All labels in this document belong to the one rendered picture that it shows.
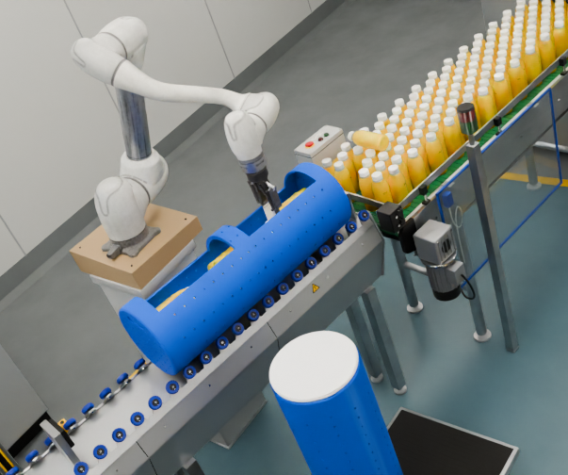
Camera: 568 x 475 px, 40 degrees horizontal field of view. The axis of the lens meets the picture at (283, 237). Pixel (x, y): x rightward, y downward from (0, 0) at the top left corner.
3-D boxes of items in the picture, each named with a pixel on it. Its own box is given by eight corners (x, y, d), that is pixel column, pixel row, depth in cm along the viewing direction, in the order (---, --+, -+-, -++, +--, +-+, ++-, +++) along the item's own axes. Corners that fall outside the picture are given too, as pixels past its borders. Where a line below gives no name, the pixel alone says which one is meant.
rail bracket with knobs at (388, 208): (378, 231, 298) (371, 209, 293) (389, 220, 302) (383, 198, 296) (397, 237, 291) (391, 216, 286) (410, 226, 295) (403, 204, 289)
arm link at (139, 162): (116, 205, 317) (142, 174, 332) (152, 214, 312) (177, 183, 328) (84, 29, 266) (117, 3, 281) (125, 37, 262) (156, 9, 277)
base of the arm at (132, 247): (93, 256, 308) (89, 246, 304) (129, 223, 321) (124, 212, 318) (128, 265, 298) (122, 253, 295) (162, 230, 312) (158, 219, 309)
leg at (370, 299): (391, 392, 353) (357, 290, 317) (399, 384, 355) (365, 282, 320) (401, 397, 349) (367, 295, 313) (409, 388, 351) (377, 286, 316)
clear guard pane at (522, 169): (459, 286, 325) (437, 194, 298) (559, 182, 359) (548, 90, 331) (460, 287, 325) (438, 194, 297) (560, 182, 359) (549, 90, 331)
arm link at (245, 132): (257, 161, 259) (272, 139, 268) (241, 122, 250) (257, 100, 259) (229, 163, 264) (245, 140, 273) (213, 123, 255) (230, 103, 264)
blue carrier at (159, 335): (137, 353, 275) (105, 297, 258) (305, 211, 313) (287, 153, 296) (186, 389, 256) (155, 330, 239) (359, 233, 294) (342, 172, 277)
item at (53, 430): (61, 454, 253) (39, 424, 244) (72, 446, 254) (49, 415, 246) (76, 468, 246) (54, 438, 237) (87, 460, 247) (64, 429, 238)
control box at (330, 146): (300, 169, 331) (293, 149, 326) (332, 144, 340) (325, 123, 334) (316, 174, 324) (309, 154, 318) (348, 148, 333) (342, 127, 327)
